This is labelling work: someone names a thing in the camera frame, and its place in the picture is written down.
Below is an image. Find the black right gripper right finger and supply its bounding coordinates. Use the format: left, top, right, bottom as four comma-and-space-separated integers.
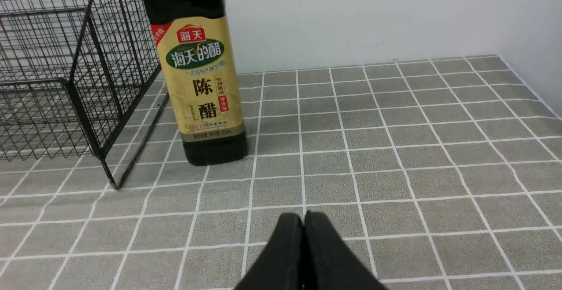
304, 211, 386, 290

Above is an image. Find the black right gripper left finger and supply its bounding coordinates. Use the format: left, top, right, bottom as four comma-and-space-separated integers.
235, 213, 303, 290

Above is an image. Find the vinegar bottle with beige label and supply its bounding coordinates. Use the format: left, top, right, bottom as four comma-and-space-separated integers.
143, 0, 248, 166

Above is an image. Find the black wire mesh shelf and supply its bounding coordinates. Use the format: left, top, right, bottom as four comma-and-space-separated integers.
0, 0, 161, 190

